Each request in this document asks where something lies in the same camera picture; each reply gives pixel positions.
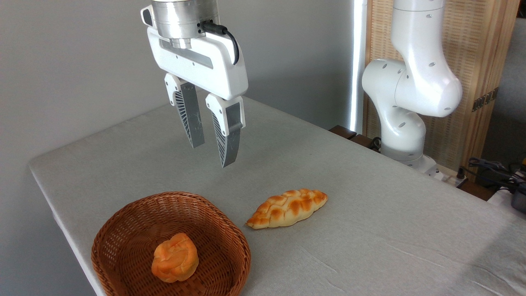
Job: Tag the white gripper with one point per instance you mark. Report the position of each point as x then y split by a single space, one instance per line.
213 70

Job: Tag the long braided bread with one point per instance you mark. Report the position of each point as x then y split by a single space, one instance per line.
287 207

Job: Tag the brown wicker basket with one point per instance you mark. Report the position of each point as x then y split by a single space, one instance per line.
135 222

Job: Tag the round orange bread roll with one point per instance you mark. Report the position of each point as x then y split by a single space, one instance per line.
176 258

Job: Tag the dark brown wooden block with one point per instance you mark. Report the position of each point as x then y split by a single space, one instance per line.
347 133

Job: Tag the grey tablecloth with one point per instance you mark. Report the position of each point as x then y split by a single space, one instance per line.
370 213

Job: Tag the dark metal screen hinge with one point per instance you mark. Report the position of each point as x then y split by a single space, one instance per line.
485 99

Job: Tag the wooden woven folding screen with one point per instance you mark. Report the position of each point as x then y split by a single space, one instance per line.
476 41

